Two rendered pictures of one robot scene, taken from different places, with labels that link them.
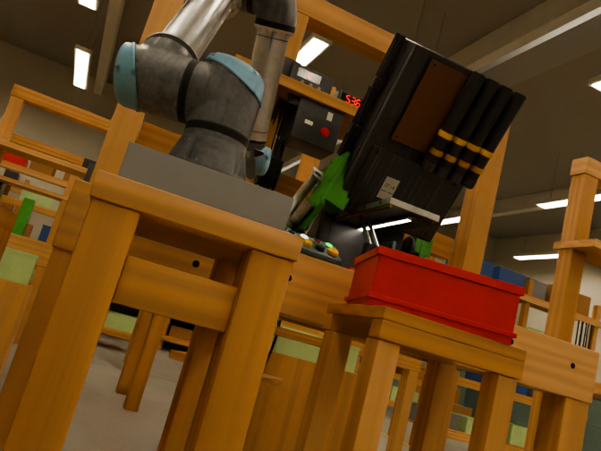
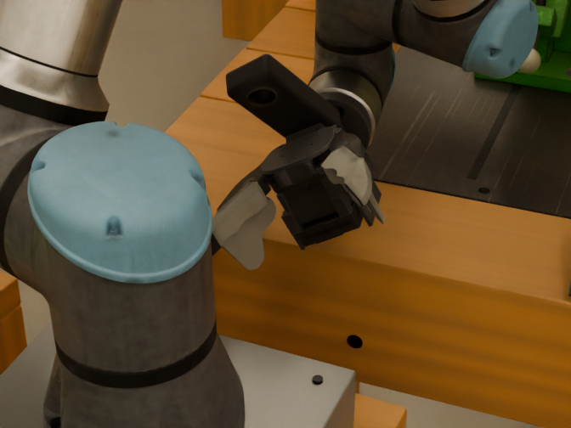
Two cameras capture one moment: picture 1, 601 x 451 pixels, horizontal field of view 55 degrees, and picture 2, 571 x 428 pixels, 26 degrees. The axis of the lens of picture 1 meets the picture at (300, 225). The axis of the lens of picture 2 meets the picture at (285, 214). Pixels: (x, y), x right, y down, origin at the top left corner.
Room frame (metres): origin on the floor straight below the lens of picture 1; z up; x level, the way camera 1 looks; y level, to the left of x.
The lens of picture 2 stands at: (0.51, -0.35, 1.55)
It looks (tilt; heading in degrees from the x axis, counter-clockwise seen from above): 33 degrees down; 40
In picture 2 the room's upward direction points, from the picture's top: straight up
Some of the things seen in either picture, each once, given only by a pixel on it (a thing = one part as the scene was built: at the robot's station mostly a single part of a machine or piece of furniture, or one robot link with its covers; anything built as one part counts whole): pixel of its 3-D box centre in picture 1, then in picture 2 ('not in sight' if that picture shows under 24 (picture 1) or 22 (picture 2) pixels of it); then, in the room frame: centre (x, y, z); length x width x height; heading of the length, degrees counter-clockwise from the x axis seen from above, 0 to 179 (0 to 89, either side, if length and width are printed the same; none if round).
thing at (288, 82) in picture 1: (339, 120); not in sight; (2.00, -0.03, 1.52); 0.90 x 0.25 x 0.04; 109
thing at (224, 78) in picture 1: (224, 97); (119, 238); (0.98, 0.19, 1.08); 0.13 x 0.12 x 0.14; 87
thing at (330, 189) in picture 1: (334, 187); not in sight; (1.67, -0.07, 1.17); 0.13 x 0.12 x 0.20; 109
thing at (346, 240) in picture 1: (349, 242); not in sight; (1.92, -0.18, 1.07); 0.30 x 0.18 x 0.34; 109
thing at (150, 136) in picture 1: (308, 197); not in sight; (2.10, 0.00, 1.23); 1.30 x 0.05 x 0.09; 109
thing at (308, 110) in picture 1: (311, 129); not in sight; (1.91, 0.05, 1.42); 0.17 x 0.12 x 0.15; 109
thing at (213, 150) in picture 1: (209, 159); (140, 370); (0.98, 0.19, 0.96); 0.15 x 0.15 x 0.10
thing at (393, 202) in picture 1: (379, 219); not in sight; (1.68, -0.23, 1.11); 0.39 x 0.16 x 0.03; 19
